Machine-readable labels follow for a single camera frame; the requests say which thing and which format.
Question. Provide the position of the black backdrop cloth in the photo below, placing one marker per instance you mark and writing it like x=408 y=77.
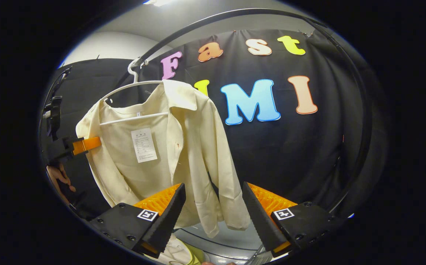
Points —
x=290 y=147

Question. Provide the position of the ceiling light panel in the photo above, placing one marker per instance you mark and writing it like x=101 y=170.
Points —
x=159 y=2

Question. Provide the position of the grey slatted metal panel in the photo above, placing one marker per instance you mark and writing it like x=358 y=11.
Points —
x=259 y=257

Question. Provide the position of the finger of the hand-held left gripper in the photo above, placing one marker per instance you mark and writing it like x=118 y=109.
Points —
x=87 y=145

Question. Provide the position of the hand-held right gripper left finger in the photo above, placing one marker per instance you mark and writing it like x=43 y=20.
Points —
x=167 y=221

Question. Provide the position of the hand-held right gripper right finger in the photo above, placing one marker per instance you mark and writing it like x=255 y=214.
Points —
x=262 y=224

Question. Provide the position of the cream button shirt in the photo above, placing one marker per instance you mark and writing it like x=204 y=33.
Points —
x=198 y=147

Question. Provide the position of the white hanger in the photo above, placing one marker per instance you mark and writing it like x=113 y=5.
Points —
x=135 y=118

